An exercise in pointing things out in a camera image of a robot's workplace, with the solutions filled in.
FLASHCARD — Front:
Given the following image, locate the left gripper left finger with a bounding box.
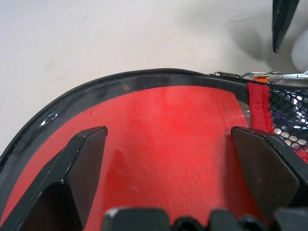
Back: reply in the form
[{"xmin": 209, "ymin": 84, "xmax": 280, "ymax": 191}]
[{"xmin": 0, "ymin": 125, "xmax": 108, "ymax": 231}]

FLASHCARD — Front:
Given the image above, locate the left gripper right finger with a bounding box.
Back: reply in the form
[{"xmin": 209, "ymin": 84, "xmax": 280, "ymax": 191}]
[{"xmin": 230, "ymin": 126, "xmax": 308, "ymax": 222}]

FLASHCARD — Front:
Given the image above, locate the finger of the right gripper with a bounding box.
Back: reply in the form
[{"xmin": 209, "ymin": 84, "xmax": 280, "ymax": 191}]
[{"xmin": 271, "ymin": 0, "xmax": 302, "ymax": 54}]

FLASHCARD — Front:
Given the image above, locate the white plush keychain charm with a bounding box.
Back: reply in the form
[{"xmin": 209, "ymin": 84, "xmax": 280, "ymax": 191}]
[{"xmin": 242, "ymin": 31, "xmax": 308, "ymax": 84}]

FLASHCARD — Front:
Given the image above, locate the red table tennis paddle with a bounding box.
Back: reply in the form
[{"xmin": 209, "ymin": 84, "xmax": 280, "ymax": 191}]
[{"xmin": 4, "ymin": 86, "xmax": 268, "ymax": 231}]

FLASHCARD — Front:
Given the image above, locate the red black mesh pouch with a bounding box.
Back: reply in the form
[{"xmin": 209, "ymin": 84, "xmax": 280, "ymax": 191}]
[{"xmin": 0, "ymin": 68, "xmax": 308, "ymax": 231}]

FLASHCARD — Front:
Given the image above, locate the beige table mat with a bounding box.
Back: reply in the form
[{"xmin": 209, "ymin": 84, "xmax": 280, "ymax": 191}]
[{"xmin": 0, "ymin": 0, "xmax": 308, "ymax": 159}]

